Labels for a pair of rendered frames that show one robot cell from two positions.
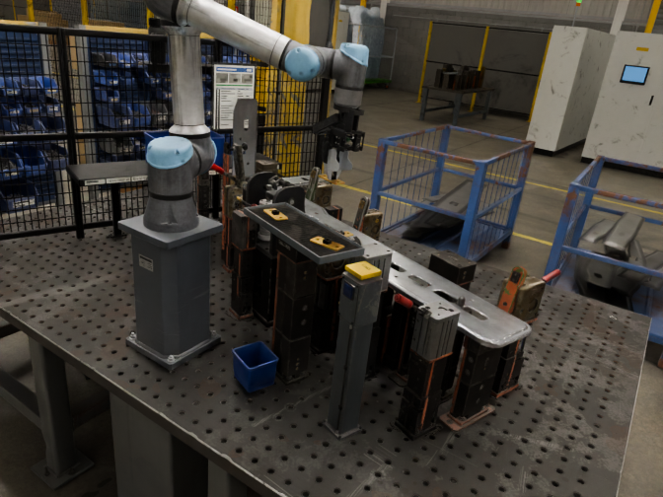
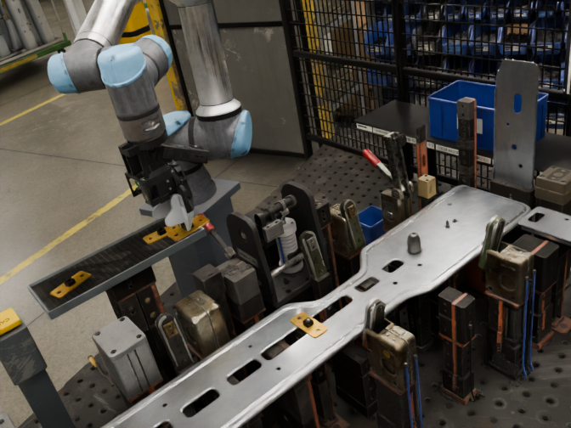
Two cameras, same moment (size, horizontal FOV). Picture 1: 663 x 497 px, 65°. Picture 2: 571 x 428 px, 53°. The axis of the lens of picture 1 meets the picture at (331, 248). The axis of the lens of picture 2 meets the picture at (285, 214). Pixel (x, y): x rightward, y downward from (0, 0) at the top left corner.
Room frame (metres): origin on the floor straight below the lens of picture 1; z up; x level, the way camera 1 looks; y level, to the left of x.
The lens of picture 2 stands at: (1.74, -0.96, 1.82)
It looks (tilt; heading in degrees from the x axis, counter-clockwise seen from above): 30 degrees down; 95
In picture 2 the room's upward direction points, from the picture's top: 11 degrees counter-clockwise
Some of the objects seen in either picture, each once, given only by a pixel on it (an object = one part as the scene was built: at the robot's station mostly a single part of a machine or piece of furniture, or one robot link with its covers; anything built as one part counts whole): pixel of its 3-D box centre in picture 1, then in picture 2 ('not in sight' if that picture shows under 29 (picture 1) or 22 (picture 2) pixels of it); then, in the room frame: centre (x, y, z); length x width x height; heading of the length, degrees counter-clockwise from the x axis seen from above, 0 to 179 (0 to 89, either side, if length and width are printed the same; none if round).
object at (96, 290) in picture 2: (300, 229); (119, 259); (1.27, 0.09, 1.16); 0.37 x 0.14 x 0.02; 39
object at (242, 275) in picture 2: not in sight; (251, 331); (1.51, 0.10, 0.89); 0.13 x 0.11 x 0.38; 129
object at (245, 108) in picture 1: (245, 138); (514, 126); (2.24, 0.42, 1.17); 0.12 x 0.01 x 0.34; 129
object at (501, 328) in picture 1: (346, 238); (304, 333); (1.65, -0.05, 1.00); 1.38 x 0.22 x 0.02; 39
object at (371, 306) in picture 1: (351, 356); (46, 403); (1.07, -0.08, 0.92); 0.08 x 0.08 x 0.44; 39
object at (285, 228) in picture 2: (273, 248); (287, 284); (1.61, 0.19, 0.94); 0.18 x 0.13 x 0.49; 39
